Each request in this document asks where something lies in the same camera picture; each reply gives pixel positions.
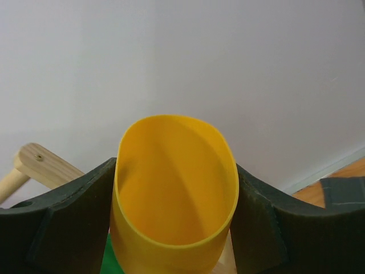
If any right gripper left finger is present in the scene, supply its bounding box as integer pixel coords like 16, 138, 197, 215
1, 158, 116, 273

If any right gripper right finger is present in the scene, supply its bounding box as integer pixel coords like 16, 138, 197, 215
230, 167, 364, 273

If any orange yellow wine glass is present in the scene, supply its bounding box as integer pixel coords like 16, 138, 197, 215
110, 115, 239, 273

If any green shirt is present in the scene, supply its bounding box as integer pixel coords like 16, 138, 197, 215
100, 234, 124, 274

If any wooden hanger rod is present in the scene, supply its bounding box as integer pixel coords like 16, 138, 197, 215
0, 168, 30, 203

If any grey folded cloth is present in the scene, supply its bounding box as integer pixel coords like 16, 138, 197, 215
320, 176, 364, 211

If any wooden frame post left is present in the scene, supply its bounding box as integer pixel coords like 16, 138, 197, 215
14, 143, 84, 189

